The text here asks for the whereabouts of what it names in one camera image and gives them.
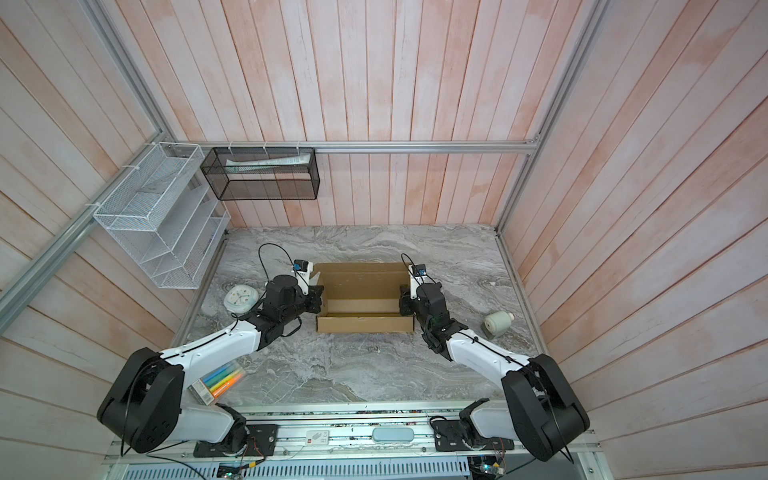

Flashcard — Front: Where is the brown cardboard box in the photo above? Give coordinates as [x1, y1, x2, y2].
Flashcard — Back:
[311, 262, 414, 334]

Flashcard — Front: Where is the aluminium mounting rail frame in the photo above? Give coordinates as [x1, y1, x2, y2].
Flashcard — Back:
[149, 401, 613, 479]

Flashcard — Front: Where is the black wire mesh basket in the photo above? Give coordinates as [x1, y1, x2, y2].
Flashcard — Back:
[201, 146, 321, 201]

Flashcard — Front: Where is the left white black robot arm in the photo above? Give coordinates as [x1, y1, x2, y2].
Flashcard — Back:
[96, 274, 324, 456]

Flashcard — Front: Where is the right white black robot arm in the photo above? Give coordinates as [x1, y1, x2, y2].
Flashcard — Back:
[399, 283, 590, 461]

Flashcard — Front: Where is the pack of coloured markers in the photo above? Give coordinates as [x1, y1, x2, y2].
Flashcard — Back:
[188, 360, 246, 405]

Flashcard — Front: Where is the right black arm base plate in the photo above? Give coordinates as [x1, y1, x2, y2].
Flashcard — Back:
[428, 416, 514, 452]

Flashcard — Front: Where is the white wire mesh shelf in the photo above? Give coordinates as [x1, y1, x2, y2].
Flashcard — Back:
[94, 143, 230, 290]

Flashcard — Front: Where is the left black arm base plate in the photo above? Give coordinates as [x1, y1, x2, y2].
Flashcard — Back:
[193, 424, 279, 458]

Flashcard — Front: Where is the small white label box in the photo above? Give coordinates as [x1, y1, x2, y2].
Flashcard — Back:
[305, 430, 330, 447]

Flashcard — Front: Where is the grey oval device on rail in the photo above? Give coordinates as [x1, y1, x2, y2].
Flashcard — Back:
[371, 426, 415, 443]

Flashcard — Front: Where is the paper sheet in black basket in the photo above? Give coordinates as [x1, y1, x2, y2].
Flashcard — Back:
[224, 154, 312, 174]

